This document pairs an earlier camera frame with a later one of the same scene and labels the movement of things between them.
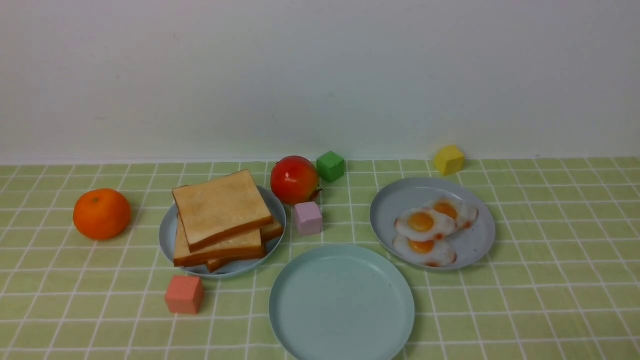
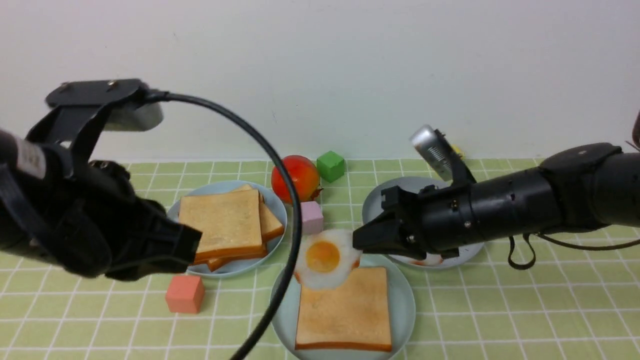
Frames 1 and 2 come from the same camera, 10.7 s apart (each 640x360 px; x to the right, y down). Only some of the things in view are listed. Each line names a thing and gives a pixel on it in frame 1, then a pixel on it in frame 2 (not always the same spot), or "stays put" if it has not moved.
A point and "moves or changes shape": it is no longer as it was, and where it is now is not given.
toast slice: x=216 y=210 -> x=356 y=316
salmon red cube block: x=185 y=294 stays put
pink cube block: x=308 y=218 stays put
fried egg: x=432 y=251 moves or changes shape
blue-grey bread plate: x=228 y=267 stays put
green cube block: x=330 y=166 stays put
